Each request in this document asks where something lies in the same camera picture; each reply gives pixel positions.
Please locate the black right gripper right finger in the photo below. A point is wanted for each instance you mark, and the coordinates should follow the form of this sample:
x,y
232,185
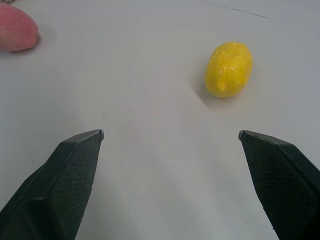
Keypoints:
x,y
282,180

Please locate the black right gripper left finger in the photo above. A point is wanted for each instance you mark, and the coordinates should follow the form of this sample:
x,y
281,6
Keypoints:
x,y
60,185

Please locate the yellow lemon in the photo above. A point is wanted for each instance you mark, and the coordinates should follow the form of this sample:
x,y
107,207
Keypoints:
x,y
228,70

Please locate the pink mango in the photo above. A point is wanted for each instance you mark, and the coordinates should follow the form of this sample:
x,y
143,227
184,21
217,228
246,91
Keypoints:
x,y
15,30

